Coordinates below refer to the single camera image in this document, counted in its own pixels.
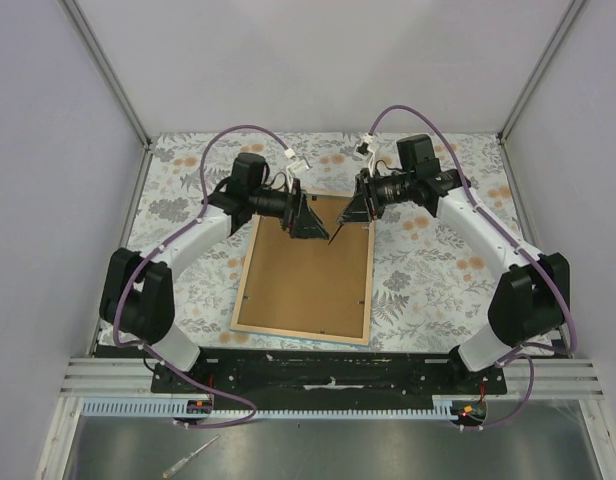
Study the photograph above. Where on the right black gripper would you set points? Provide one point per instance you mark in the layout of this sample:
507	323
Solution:
361	208

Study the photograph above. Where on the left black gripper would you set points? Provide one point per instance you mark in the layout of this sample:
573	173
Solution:
297	217

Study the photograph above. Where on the red handled screwdriver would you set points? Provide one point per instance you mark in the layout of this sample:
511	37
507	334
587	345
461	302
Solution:
339	228

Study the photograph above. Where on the blue picture frame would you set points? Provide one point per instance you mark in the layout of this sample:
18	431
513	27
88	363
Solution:
307	289

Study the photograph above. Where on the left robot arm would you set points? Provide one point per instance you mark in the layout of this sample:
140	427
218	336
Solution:
138	298

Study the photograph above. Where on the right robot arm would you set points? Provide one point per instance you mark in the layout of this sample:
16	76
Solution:
532	294

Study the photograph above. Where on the floral patterned table mat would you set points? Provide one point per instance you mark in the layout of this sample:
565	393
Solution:
431	291

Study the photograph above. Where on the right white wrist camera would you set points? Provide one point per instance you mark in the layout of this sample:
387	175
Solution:
367	150

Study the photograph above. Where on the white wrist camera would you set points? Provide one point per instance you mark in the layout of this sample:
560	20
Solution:
296	164
367	150

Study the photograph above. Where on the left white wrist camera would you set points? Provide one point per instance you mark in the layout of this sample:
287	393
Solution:
296	164

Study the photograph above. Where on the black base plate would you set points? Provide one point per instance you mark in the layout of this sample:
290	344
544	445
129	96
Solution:
294	380

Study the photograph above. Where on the light blue cable duct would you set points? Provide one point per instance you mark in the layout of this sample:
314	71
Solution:
199	409

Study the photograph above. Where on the aluminium rail bar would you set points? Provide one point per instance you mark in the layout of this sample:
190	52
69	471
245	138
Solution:
106	378

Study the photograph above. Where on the clear handled screwdriver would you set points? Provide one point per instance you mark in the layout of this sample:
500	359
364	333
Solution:
180	464

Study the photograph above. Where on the right aluminium corner post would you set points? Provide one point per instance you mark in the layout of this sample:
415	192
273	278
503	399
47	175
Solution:
541	67

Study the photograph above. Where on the aluminium corner post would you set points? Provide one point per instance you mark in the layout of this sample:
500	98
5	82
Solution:
89	39
541	67

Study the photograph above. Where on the left aluminium corner post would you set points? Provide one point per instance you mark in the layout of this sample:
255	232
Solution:
89	39

